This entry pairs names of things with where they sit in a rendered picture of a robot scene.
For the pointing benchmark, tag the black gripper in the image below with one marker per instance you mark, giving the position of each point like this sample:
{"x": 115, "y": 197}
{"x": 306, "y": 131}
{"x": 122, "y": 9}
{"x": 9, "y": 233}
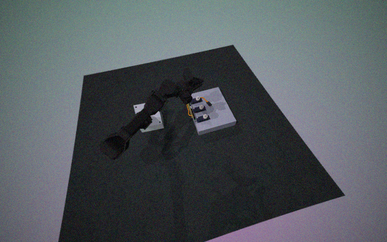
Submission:
{"x": 190, "y": 82}

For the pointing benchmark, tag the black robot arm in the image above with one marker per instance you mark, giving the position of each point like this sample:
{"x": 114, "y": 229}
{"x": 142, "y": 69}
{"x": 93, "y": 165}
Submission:
{"x": 115, "y": 145}

